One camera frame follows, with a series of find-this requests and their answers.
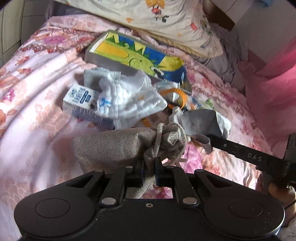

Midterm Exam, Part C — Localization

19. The beige linen drawstring pouch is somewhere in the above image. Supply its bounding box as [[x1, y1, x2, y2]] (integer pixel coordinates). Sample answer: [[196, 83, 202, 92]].
[[72, 123, 188, 198]]

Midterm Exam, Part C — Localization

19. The grey cloth piece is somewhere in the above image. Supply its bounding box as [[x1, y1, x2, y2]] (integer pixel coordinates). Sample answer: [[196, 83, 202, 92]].
[[181, 109, 231, 154]]

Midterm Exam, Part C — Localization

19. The white quilted cloth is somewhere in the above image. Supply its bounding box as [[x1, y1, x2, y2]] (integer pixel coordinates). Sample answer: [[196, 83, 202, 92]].
[[83, 67, 168, 130]]

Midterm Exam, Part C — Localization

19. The person's right hand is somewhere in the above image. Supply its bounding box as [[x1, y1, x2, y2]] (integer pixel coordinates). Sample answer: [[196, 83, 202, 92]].
[[255, 172, 295, 227]]

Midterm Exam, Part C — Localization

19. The pink curtain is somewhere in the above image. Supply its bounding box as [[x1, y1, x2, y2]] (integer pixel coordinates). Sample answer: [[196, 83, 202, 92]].
[[238, 40, 296, 158]]

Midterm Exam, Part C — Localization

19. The colourful patterned cloth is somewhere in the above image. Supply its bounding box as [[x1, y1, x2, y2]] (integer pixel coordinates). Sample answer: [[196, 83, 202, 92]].
[[184, 96, 215, 110]]

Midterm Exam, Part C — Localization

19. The pink floral bed sheet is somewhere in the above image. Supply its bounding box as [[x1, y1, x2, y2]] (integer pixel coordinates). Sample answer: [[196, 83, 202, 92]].
[[1, 14, 273, 240]]

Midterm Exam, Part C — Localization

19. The white blue milk carton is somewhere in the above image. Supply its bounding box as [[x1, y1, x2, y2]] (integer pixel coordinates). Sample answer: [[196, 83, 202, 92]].
[[62, 84, 114, 130]]

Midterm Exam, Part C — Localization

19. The grey crumpled blanket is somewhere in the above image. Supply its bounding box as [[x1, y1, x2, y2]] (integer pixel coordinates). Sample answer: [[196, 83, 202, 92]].
[[194, 23, 248, 93]]

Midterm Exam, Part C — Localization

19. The Mickey Mouse print pillow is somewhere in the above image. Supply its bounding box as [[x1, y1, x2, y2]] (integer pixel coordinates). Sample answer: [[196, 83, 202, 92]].
[[61, 0, 223, 58]]

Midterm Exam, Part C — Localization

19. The orange strap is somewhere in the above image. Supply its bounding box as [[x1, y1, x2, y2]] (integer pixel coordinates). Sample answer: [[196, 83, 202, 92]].
[[142, 87, 188, 128]]

